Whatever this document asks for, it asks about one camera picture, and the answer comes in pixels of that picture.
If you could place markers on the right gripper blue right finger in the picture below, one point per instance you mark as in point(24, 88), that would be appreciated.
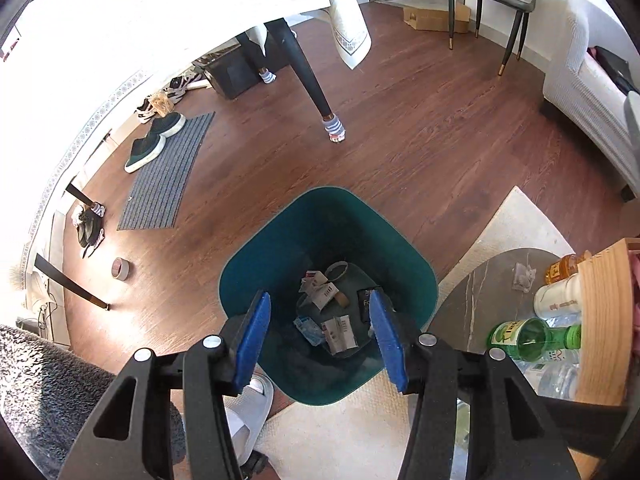
point(388, 336)

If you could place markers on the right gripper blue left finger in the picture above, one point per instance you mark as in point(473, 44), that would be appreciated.
point(251, 336)

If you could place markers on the black face tissue pack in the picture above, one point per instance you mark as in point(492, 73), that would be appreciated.
point(363, 296)

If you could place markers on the red SanDisk cardboard package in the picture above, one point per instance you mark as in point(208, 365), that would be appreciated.
point(339, 335)

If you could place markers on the blue white tissue pack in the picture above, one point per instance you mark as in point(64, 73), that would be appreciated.
point(310, 330)

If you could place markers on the brown tape roll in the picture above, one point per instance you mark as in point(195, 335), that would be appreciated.
point(336, 271)

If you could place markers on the white cardboard box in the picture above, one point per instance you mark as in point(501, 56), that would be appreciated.
point(316, 289)

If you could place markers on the dark green trash bin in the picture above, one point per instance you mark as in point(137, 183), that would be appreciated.
point(319, 258)

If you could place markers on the white slipper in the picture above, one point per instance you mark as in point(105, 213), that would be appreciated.
point(247, 414)

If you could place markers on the green glass bottle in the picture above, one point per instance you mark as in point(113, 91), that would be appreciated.
point(533, 340)

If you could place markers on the tape roll on floor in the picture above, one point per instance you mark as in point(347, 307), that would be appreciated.
point(120, 269)

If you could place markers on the grey striped floor mat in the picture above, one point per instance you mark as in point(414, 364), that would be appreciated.
point(155, 198)

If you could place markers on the white plastic bottle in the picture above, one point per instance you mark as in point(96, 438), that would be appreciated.
point(563, 298)

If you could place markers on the clear water bottle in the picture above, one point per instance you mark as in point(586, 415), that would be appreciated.
point(556, 378)

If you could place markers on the amber glass bottle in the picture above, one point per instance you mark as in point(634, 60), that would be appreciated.
point(564, 268)

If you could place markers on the dark green sneaker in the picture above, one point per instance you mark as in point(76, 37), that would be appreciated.
point(168, 125)
point(143, 151)

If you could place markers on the wooden shelf board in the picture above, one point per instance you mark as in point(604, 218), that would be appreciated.
point(607, 298)

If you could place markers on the grey tub armchair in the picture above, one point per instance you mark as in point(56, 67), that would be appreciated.
point(579, 87)

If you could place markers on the cardboard box on floor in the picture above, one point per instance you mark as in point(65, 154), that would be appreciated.
point(437, 20)

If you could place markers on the black table leg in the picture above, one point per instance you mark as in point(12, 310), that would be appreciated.
point(288, 44)

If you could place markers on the black bag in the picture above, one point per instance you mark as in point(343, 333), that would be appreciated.
point(616, 68)

